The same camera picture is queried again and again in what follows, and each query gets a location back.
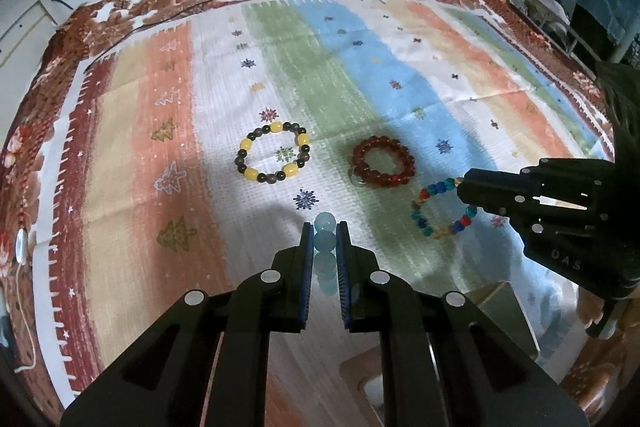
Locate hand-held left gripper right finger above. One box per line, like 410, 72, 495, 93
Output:
336, 221, 588, 427

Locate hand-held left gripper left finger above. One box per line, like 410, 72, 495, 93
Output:
60, 222, 316, 427

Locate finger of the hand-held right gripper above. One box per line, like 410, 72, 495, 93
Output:
462, 159, 617, 200
457, 187, 591, 233

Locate light blue bead bracelet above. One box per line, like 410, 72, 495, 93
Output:
312, 212, 340, 295

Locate multicolour bead bracelet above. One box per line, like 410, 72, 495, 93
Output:
410, 177, 478, 240

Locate cardboard box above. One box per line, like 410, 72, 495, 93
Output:
340, 279, 542, 427

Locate red bead bracelet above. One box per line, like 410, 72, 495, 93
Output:
348, 135, 417, 188

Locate yellow and dark bead bracelet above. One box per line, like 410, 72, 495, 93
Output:
234, 121, 311, 184

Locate striped patterned mat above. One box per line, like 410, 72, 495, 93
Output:
37, 0, 616, 427

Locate white cord with switch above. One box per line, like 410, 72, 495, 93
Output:
12, 227, 38, 375

